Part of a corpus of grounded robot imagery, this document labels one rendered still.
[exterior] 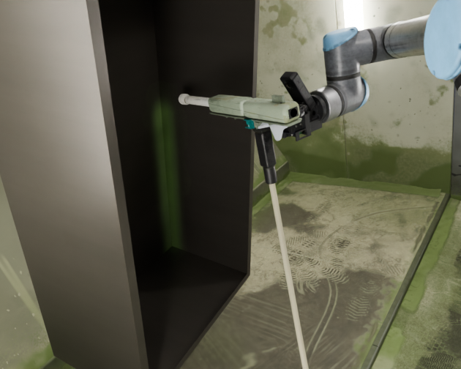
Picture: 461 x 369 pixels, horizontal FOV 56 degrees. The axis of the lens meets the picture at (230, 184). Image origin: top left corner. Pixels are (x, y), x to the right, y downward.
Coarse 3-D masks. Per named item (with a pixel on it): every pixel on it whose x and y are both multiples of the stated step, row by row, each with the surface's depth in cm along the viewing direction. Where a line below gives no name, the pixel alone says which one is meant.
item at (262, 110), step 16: (192, 96) 127; (224, 96) 114; (272, 96) 97; (224, 112) 112; (240, 112) 106; (256, 112) 100; (272, 112) 96; (288, 112) 93; (256, 128) 103; (272, 144) 106; (272, 160) 107; (272, 176) 109
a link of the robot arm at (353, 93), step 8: (344, 80) 114; (352, 80) 115; (360, 80) 117; (336, 88) 114; (344, 88) 115; (352, 88) 115; (360, 88) 117; (368, 88) 119; (344, 96) 114; (352, 96) 116; (360, 96) 117; (368, 96) 120; (344, 104) 114; (352, 104) 116; (360, 104) 119; (344, 112) 116
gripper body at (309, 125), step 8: (312, 96) 113; (304, 104) 110; (320, 104) 112; (304, 112) 109; (312, 112) 115; (320, 112) 113; (304, 120) 109; (312, 120) 113; (320, 120) 114; (288, 128) 109; (296, 128) 109; (304, 128) 109; (312, 128) 113; (296, 136) 108; (304, 136) 110
